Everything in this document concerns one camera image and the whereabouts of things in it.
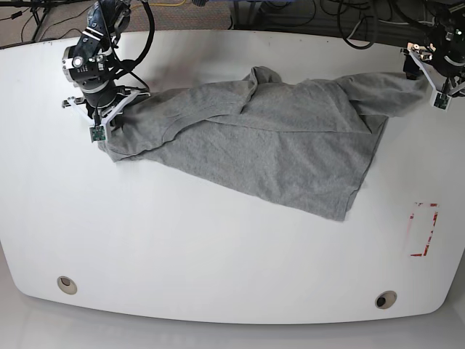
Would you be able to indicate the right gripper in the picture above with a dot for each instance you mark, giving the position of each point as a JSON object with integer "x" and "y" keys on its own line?
{"x": 103, "y": 103}

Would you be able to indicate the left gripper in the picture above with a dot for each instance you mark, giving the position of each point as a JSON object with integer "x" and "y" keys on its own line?
{"x": 443, "y": 74}

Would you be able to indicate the grey T-shirt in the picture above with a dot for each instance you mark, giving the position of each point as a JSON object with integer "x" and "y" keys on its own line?
{"x": 307, "y": 146}

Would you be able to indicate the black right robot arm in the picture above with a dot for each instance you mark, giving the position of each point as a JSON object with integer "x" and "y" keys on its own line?
{"x": 94, "y": 57}

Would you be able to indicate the black tripod stand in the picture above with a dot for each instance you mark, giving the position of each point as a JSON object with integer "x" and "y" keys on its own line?
{"x": 39, "y": 10}

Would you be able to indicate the red tape rectangle marking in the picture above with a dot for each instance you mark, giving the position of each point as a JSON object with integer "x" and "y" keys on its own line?
{"x": 422, "y": 222}

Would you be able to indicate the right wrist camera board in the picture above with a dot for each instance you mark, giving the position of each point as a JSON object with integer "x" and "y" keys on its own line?
{"x": 97, "y": 133}

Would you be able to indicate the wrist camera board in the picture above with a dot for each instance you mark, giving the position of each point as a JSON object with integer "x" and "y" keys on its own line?
{"x": 97, "y": 133}
{"x": 440, "y": 100}

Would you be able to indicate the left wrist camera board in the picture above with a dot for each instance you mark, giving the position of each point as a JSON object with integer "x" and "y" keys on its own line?
{"x": 440, "y": 100}

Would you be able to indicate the left table cable grommet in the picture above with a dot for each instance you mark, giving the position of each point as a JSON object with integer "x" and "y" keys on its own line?
{"x": 67, "y": 285}

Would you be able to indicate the table cable grommet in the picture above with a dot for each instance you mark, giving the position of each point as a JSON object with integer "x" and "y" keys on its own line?
{"x": 386, "y": 300}
{"x": 67, "y": 285}

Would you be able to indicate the right table cable grommet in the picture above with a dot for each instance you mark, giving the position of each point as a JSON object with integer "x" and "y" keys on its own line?
{"x": 386, "y": 300}

